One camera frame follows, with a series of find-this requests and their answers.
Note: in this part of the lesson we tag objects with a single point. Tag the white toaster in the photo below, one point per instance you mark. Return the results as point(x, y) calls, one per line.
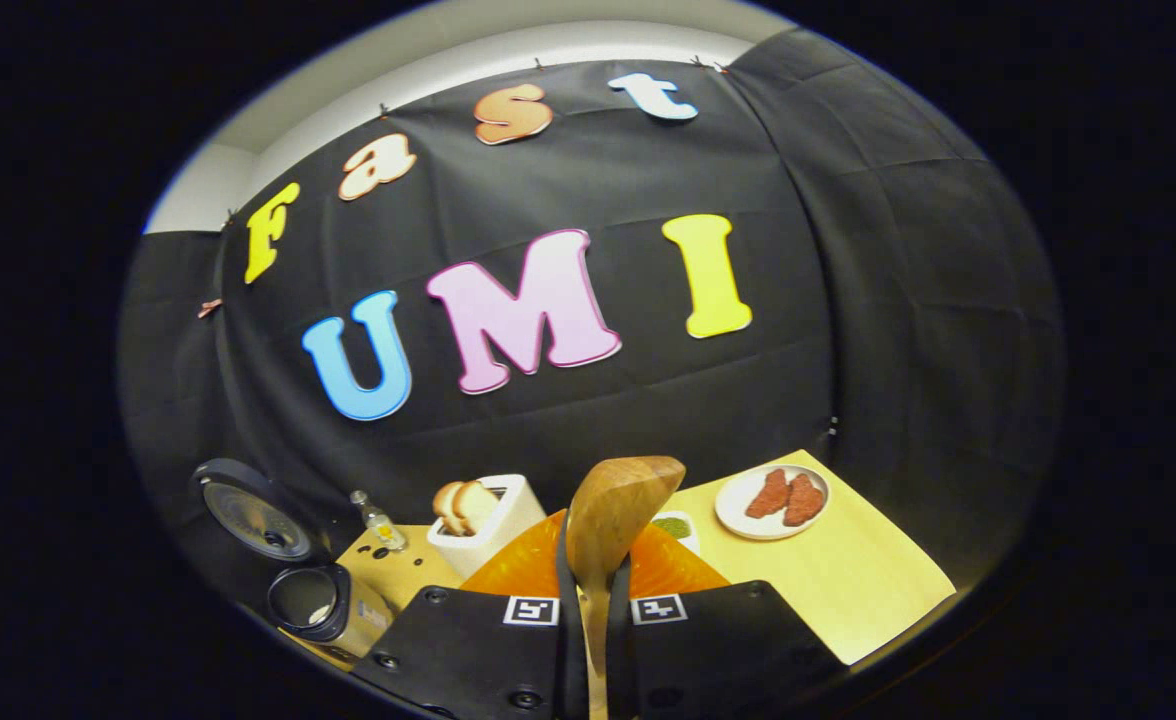
point(508, 510)

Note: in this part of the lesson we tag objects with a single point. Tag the black backdrop cloth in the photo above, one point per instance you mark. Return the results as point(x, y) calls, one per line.
point(848, 300)

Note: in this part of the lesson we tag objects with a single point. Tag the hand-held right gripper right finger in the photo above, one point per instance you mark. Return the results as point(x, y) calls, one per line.
point(718, 650)

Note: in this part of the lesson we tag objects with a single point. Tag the round white plate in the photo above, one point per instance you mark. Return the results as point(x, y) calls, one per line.
point(733, 515)

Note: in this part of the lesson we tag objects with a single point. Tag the wooden spoon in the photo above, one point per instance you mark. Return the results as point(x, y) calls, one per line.
point(618, 510)

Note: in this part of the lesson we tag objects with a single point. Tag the toasted bread slice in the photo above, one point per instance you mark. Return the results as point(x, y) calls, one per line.
point(443, 505)
point(478, 505)

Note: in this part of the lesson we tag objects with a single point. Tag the copper backdrop clip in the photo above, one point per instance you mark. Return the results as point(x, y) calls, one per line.
point(210, 307)

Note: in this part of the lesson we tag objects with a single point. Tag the dark lid rice cooker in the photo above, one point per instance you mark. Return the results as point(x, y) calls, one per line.
point(338, 610)

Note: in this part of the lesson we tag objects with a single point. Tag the white divided bean dish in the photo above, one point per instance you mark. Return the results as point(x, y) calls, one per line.
point(675, 527)

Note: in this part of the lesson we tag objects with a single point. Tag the small glass bottle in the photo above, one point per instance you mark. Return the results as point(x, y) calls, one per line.
point(380, 525)

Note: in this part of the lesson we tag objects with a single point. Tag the red meat piece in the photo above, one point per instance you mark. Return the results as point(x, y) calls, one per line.
point(768, 495)
point(805, 500)

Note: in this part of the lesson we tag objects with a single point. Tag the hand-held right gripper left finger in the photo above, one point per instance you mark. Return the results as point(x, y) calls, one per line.
point(468, 650)

